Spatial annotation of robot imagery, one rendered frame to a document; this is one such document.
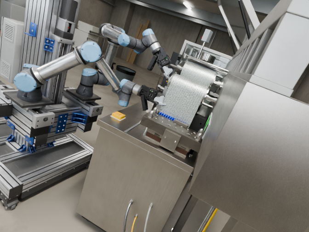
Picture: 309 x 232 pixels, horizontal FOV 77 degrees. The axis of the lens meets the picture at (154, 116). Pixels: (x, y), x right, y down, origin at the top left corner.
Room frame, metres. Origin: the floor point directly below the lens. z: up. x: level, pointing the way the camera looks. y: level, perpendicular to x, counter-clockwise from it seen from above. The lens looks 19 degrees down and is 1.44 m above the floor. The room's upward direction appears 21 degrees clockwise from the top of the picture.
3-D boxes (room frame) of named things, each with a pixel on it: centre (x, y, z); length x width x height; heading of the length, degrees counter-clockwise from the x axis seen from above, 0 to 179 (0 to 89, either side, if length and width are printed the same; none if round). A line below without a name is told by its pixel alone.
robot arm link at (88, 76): (1.68, 0.67, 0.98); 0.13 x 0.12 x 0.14; 137
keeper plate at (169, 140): (1.06, -0.14, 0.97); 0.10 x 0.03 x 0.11; 77
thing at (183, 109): (1.27, -0.13, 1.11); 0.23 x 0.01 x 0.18; 77
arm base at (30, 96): (1.21, 0.86, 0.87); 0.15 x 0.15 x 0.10
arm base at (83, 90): (1.67, 0.68, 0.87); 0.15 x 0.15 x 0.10
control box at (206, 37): (1.89, -0.17, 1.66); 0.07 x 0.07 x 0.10; 60
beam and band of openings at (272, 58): (1.91, -0.53, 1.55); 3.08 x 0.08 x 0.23; 167
